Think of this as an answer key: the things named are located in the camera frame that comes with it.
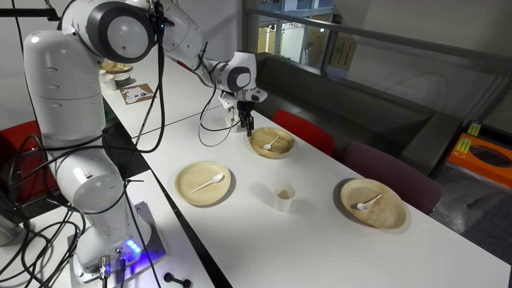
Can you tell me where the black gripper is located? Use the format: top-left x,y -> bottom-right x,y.
236,100 -> 258,138

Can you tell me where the small clear cup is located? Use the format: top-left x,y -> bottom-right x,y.
274,185 -> 298,213

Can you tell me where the white plastic spoon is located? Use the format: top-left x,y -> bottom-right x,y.
263,135 -> 284,153
356,193 -> 384,213
189,172 -> 228,196

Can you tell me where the round wooden plate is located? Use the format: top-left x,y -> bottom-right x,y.
340,177 -> 410,233
101,61 -> 135,76
248,127 -> 300,161
175,161 -> 236,209

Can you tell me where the dark grey sofa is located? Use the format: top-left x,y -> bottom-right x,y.
250,52 -> 464,177

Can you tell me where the maroon chair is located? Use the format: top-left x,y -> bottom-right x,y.
338,140 -> 445,217

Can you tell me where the grey metal railing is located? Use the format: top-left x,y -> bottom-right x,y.
242,0 -> 512,127

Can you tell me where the black dumbbell shaped knob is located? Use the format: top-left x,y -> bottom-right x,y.
162,271 -> 192,288

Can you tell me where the orange flat box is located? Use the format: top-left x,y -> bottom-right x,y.
447,133 -> 512,189

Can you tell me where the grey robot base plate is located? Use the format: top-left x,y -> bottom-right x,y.
69,199 -> 170,285

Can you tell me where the black cable bundle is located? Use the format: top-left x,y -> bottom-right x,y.
0,207 -> 87,288

